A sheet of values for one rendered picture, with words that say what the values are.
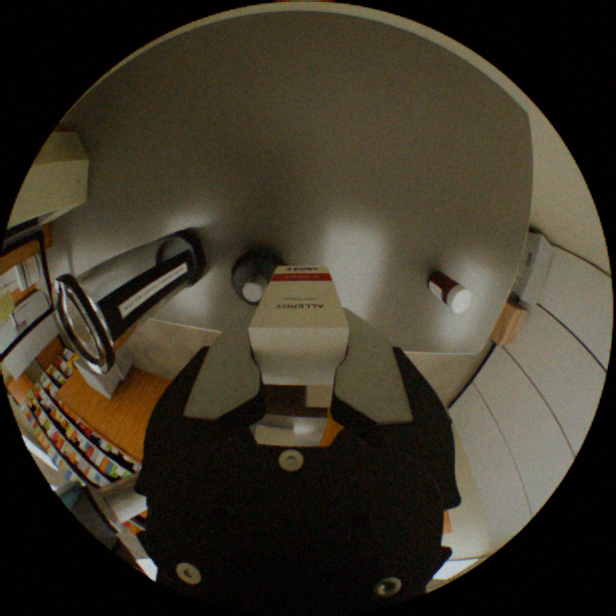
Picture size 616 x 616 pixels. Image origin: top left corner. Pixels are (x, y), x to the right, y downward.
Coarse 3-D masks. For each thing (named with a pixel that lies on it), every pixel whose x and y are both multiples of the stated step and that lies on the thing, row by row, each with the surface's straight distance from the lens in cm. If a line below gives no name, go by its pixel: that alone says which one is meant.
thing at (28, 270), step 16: (16, 256) 87; (32, 256) 88; (0, 272) 86; (16, 272) 88; (32, 272) 89; (0, 288) 87; (16, 288) 89; (32, 288) 90; (0, 304) 88; (16, 304) 90; (32, 304) 92; (48, 304) 94; (0, 320) 90; (16, 320) 91; (32, 320) 93; (0, 336) 91; (16, 336) 93; (0, 352) 93
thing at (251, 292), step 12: (252, 252) 28; (264, 252) 28; (240, 264) 28; (252, 264) 28; (264, 264) 27; (276, 264) 27; (240, 276) 29; (252, 276) 28; (264, 276) 28; (240, 288) 29; (252, 288) 25; (264, 288) 26; (252, 300) 26
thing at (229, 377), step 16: (240, 320) 11; (224, 336) 10; (240, 336) 10; (208, 352) 9; (224, 352) 9; (240, 352) 9; (208, 368) 8; (224, 368) 8; (240, 368) 8; (256, 368) 8; (208, 384) 8; (224, 384) 8; (240, 384) 7; (256, 384) 7; (192, 400) 8; (208, 400) 7; (224, 400) 7; (240, 400) 7; (256, 400) 7; (192, 416) 7; (208, 416) 7; (224, 416) 7; (240, 416) 7; (256, 416) 8; (224, 432) 8
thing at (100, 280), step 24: (168, 240) 31; (120, 264) 24; (144, 264) 25; (96, 288) 21; (72, 312) 28; (96, 312) 19; (72, 336) 28; (96, 336) 19; (120, 336) 22; (96, 360) 25
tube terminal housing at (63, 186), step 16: (48, 144) 69; (64, 144) 70; (80, 144) 72; (48, 160) 61; (64, 160) 61; (80, 160) 63; (32, 176) 58; (48, 176) 59; (64, 176) 60; (80, 176) 62; (32, 192) 57; (48, 192) 58; (64, 192) 59; (80, 192) 61; (16, 208) 56; (32, 208) 57; (48, 208) 58; (64, 208) 63; (16, 224) 57
